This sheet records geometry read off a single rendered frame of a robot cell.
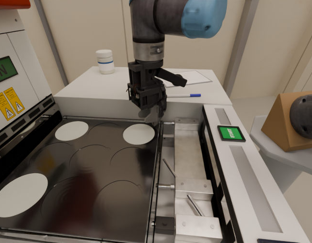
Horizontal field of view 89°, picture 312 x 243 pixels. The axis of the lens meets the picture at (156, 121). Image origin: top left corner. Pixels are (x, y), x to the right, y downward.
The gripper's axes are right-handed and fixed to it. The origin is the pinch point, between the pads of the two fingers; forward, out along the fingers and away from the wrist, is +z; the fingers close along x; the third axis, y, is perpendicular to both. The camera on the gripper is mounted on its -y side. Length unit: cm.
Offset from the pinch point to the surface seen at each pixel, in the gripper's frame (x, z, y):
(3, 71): -19.3, -17.7, 32.7
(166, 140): 3.4, 6.9, -2.2
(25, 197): 4.0, 1.9, 36.9
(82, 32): -175, -7, -25
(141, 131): -0.1, 1.8, 5.5
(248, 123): -30, 92, -168
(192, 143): 12.0, 3.9, -5.5
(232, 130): 19.9, -4.5, -10.3
